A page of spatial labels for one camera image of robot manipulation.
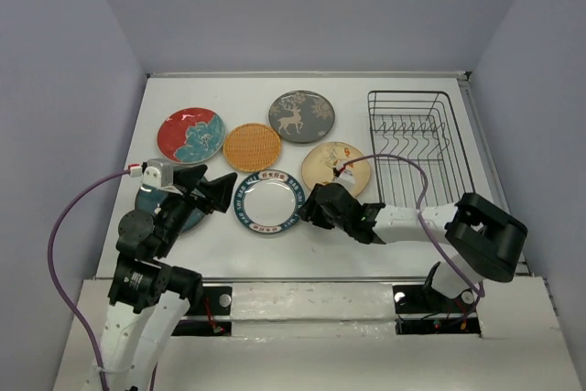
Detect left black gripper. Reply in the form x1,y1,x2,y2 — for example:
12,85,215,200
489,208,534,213
156,162,238,255

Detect dark teal blossom plate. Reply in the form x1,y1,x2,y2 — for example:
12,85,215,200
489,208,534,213
135,184,205,234

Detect white plate teal lettered rim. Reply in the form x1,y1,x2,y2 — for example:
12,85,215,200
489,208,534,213
233,169,306,235

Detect orange woven basket plate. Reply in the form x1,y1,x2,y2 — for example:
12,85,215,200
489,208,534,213
222,123,282,172

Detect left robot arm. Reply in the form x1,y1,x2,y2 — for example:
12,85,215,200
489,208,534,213
83,159,237,390

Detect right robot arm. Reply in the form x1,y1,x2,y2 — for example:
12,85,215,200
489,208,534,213
298,183,527,310

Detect beige bird branch plate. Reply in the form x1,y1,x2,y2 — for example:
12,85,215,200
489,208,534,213
301,142,372,197

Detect red and teal floral plate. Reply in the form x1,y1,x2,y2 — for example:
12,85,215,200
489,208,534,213
157,107,226,165

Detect grey deer plate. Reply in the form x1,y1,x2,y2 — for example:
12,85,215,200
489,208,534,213
268,90,336,144

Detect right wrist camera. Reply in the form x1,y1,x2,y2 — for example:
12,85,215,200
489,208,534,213
332,167,356,192

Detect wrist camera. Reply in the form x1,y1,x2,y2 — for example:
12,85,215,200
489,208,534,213
332,167,356,192
141,158,177,192

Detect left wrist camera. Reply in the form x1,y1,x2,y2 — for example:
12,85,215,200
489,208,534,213
141,158,177,192

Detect black wire dish rack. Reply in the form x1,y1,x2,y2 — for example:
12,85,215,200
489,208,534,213
367,90,475,208

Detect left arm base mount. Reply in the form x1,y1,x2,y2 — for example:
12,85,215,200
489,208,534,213
172,285,233,337

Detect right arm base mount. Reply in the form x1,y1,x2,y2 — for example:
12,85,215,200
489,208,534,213
393,284,481,336

